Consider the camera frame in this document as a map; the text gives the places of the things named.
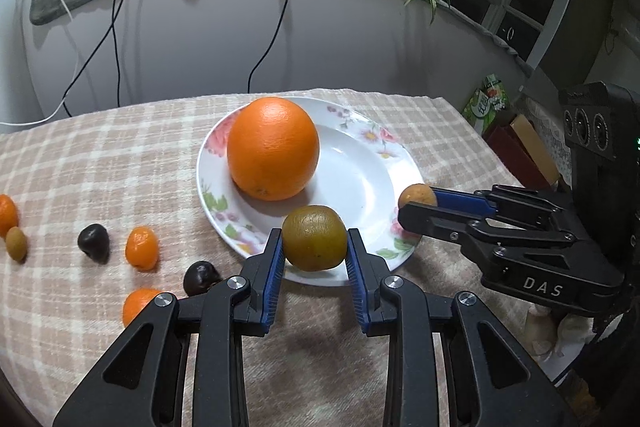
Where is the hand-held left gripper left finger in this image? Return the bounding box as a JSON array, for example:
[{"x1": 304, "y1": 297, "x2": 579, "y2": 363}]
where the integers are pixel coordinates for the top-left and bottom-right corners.
[{"x1": 52, "y1": 228, "x2": 286, "y2": 427}]

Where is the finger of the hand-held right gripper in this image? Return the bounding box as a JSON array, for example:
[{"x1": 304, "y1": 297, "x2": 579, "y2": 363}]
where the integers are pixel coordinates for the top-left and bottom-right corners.
[
  {"x1": 398, "y1": 201, "x2": 577, "y2": 259},
  {"x1": 432, "y1": 185, "x2": 572, "y2": 219}
]

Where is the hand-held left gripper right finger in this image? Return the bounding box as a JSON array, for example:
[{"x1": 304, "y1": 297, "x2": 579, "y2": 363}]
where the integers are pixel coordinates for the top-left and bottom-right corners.
[{"x1": 346, "y1": 228, "x2": 581, "y2": 427}]

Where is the small brown round fruit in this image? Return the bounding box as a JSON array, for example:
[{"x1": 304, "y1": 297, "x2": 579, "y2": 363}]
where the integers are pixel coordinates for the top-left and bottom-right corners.
[{"x1": 398, "y1": 184, "x2": 439, "y2": 210}]

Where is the green-brown kiwi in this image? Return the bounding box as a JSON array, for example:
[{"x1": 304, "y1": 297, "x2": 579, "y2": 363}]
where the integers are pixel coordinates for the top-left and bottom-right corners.
[{"x1": 281, "y1": 205, "x2": 348, "y2": 272}]

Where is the white floral plate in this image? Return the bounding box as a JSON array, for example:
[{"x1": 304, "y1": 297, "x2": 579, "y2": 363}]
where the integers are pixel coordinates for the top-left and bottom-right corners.
[{"x1": 196, "y1": 96, "x2": 426, "y2": 285}]

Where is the large orange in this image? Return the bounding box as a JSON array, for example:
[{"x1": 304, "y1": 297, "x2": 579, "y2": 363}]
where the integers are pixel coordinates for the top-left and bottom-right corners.
[{"x1": 227, "y1": 97, "x2": 320, "y2": 202}]

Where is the tangerine with stem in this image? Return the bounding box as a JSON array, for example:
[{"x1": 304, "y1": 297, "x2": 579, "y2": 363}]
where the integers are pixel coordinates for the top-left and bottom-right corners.
[{"x1": 0, "y1": 194, "x2": 19, "y2": 239}]

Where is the person's right hand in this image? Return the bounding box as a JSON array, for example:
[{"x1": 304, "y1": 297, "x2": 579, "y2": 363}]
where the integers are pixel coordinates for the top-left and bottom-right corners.
[{"x1": 524, "y1": 306, "x2": 592, "y2": 362}]

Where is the dark red box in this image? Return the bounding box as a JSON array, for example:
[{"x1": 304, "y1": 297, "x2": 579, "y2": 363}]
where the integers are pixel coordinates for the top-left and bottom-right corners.
[{"x1": 482, "y1": 109, "x2": 562, "y2": 191}]

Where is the dark brown chestnut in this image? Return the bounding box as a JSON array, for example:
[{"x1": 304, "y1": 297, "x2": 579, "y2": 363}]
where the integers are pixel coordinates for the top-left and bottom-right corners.
[
  {"x1": 77, "y1": 223, "x2": 111, "y2": 265},
  {"x1": 183, "y1": 260, "x2": 222, "y2": 297}
]

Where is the green carton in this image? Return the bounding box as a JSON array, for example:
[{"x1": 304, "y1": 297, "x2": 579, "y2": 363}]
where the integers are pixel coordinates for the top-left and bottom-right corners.
[{"x1": 462, "y1": 74, "x2": 512, "y2": 131}]

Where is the small tangerine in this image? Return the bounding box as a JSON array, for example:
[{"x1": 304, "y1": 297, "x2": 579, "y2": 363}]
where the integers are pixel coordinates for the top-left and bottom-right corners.
[
  {"x1": 125, "y1": 227, "x2": 160, "y2": 271},
  {"x1": 122, "y1": 288, "x2": 166, "y2": 327}
]

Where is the beige checked tablecloth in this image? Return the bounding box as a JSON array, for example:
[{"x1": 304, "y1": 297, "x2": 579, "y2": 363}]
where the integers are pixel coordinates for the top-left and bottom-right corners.
[{"x1": 0, "y1": 89, "x2": 591, "y2": 427}]

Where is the small green fruit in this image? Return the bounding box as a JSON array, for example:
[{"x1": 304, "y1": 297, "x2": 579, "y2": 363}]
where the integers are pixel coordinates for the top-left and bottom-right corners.
[{"x1": 6, "y1": 227, "x2": 28, "y2": 264}]

